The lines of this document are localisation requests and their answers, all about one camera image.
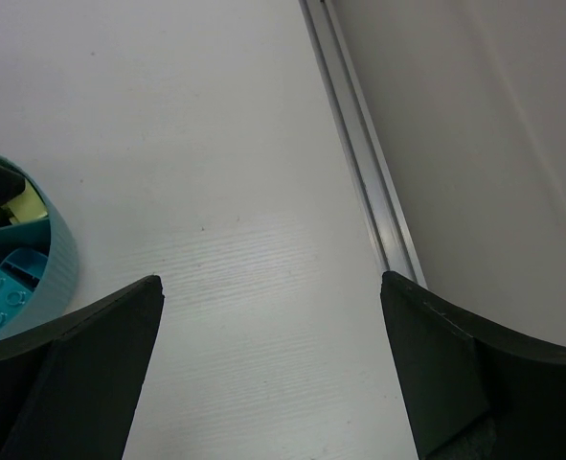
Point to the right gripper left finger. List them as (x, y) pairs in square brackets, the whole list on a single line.
[(69, 387)]

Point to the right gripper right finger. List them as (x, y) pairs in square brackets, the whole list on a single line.
[(472, 388)]

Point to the teal round divided container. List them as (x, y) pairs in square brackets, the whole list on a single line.
[(52, 237)]

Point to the light green sloped brick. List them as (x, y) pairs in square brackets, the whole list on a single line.
[(26, 207)]

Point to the teal rounded lego piece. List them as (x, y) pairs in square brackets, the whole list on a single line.
[(26, 266)]

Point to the aluminium rail right edge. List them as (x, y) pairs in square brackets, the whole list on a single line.
[(388, 230)]

